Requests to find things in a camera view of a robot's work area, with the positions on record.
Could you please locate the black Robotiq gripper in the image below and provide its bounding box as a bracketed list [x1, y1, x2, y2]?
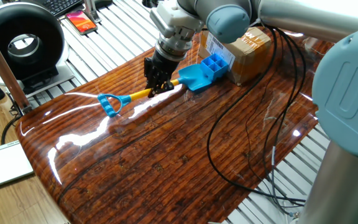
[144, 49, 180, 99]

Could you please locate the blue yellow toy shovel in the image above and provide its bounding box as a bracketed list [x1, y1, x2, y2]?
[97, 63, 214, 118]

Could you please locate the blue plastic building block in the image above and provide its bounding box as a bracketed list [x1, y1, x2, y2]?
[200, 53, 229, 82]

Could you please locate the wood-grain table mat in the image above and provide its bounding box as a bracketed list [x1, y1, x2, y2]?
[14, 29, 335, 224]

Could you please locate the taped cardboard box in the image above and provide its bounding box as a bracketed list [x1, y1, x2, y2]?
[198, 26, 272, 86]

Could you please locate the silver metal stand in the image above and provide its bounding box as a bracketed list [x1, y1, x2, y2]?
[83, 0, 102, 24]

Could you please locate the black smartphone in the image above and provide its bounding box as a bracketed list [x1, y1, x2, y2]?
[65, 9, 98, 36]

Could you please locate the black keyboard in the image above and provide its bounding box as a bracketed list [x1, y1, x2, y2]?
[40, 0, 84, 18]

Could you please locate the white flat board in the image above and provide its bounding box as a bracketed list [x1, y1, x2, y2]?
[0, 140, 34, 193]

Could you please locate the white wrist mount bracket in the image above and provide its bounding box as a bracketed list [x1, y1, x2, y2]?
[150, 1, 205, 39]

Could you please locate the thick black cable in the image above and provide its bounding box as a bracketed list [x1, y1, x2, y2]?
[206, 26, 306, 203]

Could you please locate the white ring light base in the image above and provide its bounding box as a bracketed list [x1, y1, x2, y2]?
[0, 55, 76, 99]

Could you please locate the thin black cable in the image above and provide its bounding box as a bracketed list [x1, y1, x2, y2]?
[244, 30, 284, 194]

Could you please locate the black cable with grey sleeve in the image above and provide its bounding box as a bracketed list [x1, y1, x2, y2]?
[262, 27, 307, 217]

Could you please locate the brown metal post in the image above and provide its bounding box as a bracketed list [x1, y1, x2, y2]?
[0, 18, 33, 114]

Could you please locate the black floor cable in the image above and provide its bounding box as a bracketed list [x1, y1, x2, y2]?
[0, 93, 24, 146]

